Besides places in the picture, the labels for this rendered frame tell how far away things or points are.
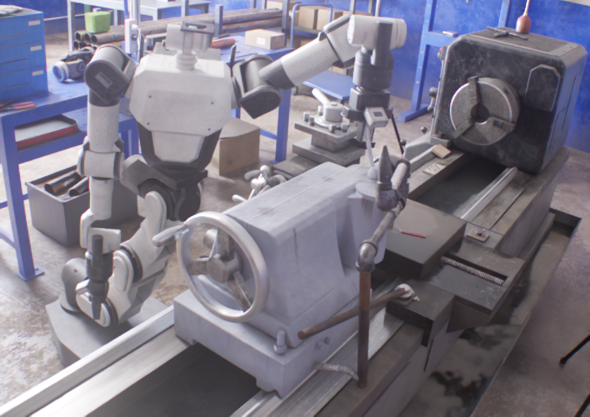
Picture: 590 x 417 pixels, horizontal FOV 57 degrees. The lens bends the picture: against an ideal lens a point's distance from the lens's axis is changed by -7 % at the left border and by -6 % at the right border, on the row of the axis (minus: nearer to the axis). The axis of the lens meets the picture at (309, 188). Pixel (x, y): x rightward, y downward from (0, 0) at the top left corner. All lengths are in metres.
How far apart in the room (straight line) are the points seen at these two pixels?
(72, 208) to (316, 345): 2.21
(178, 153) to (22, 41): 1.47
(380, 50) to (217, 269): 0.56
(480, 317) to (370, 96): 0.62
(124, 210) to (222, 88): 2.02
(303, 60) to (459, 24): 4.51
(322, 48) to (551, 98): 1.08
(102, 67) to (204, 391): 0.86
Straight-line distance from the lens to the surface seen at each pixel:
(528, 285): 2.55
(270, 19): 6.06
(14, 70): 2.91
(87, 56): 3.22
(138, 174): 1.79
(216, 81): 1.54
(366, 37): 1.27
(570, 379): 2.80
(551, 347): 2.94
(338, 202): 1.23
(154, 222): 1.77
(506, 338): 2.21
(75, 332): 2.43
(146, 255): 1.94
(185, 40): 1.54
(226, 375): 1.40
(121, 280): 2.04
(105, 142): 1.68
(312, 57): 1.55
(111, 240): 1.82
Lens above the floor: 1.70
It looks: 26 degrees down
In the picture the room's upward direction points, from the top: 6 degrees clockwise
